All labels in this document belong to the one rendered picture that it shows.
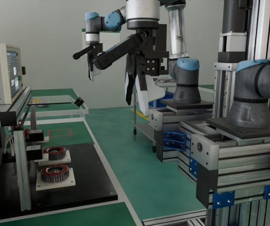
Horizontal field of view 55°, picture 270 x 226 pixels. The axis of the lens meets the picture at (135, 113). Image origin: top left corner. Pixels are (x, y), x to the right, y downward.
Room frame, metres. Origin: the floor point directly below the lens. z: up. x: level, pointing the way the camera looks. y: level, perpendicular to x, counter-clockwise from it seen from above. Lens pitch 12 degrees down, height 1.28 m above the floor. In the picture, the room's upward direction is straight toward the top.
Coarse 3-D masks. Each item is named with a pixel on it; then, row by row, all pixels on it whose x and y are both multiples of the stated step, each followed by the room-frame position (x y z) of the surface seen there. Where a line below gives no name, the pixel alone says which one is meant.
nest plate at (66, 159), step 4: (68, 152) 1.30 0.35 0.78; (64, 156) 1.24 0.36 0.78; (68, 156) 1.24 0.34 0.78; (48, 160) 1.20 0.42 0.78; (52, 160) 1.20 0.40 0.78; (56, 160) 1.20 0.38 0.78; (60, 160) 1.20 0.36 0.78; (64, 160) 1.20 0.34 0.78; (68, 160) 1.20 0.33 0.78; (40, 164) 1.15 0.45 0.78; (44, 164) 1.16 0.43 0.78; (48, 164) 1.17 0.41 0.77; (52, 164) 1.17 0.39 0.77
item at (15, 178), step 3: (12, 171) 0.98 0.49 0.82; (12, 174) 0.95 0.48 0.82; (9, 177) 0.93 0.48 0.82; (12, 177) 0.93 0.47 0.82; (15, 177) 0.93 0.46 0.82; (9, 180) 0.93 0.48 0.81; (12, 180) 0.93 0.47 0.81; (15, 180) 0.93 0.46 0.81; (12, 183) 0.93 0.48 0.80; (15, 183) 0.93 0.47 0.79; (12, 186) 0.93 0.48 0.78; (15, 186) 0.93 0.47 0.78; (12, 189) 0.93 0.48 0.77
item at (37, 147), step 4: (28, 148) 0.98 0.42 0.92; (32, 148) 0.98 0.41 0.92; (36, 148) 0.98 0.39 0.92; (40, 148) 0.98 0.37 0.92; (28, 152) 0.96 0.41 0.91; (32, 152) 0.96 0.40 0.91; (36, 152) 0.97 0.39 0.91; (40, 152) 0.97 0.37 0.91; (8, 156) 0.95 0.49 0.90; (28, 156) 0.95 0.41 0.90; (32, 156) 0.96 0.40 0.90; (36, 156) 0.96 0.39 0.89; (40, 156) 0.97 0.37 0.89; (44, 156) 1.00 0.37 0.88; (4, 160) 0.93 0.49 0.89; (8, 160) 0.93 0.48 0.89; (12, 160) 0.94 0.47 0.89; (28, 160) 0.95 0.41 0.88; (32, 160) 0.96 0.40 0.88; (36, 160) 0.97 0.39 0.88; (40, 160) 0.97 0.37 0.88; (44, 160) 0.98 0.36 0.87; (16, 164) 0.95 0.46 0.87; (16, 168) 0.95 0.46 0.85; (16, 172) 0.95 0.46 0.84
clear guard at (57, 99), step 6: (36, 96) 1.40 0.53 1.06; (42, 96) 1.40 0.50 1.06; (48, 96) 1.40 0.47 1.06; (54, 96) 1.40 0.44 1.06; (60, 96) 1.40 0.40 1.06; (66, 96) 1.40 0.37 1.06; (30, 102) 1.22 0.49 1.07; (36, 102) 1.22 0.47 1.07; (42, 102) 1.22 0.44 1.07; (48, 102) 1.22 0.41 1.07; (54, 102) 1.22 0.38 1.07; (60, 102) 1.22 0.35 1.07; (66, 102) 1.22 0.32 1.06; (72, 102) 1.22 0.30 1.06; (78, 108) 1.23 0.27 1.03
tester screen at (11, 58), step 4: (8, 56) 0.93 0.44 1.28; (12, 56) 1.03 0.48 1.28; (8, 60) 0.93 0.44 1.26; (12, 60) 1.02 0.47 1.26; (8, 64) 0.92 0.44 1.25; (12, 64) 1.01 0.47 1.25; (16, 64) 1.13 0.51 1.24; (12, 68) 1.00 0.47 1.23; (12, 72) 0.99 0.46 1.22; (12, 76) 0.98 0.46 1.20; (16, 76) 1.10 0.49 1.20; (12, 88) 0.95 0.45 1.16
